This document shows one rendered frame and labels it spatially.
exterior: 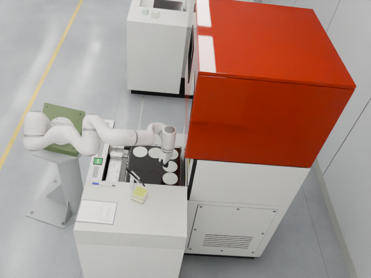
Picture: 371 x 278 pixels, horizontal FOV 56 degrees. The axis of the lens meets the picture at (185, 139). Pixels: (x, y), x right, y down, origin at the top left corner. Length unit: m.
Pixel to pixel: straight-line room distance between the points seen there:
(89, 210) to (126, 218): 0.22
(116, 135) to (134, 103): 2.40
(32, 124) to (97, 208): 0.60
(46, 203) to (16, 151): 0.73
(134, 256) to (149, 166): 0.58
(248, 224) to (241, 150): 0.79
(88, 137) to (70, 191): 1.07
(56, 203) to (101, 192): 1.21
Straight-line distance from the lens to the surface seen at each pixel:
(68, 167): 2.70
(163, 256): 2.21
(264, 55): 1.81
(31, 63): 4.98
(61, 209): 3.27
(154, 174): 2.31
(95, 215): 2.06
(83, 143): 1.93
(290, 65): 1.79
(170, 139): 2.03
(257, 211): 2.46
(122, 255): 2.23
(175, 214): 2.06
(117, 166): 2.37
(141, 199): 2.05
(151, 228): 2.00
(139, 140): 1.89
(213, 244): 2.81
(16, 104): 4.36
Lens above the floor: 2.70
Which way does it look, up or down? 45 degrees down
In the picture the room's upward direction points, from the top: 9 degrees clockwise
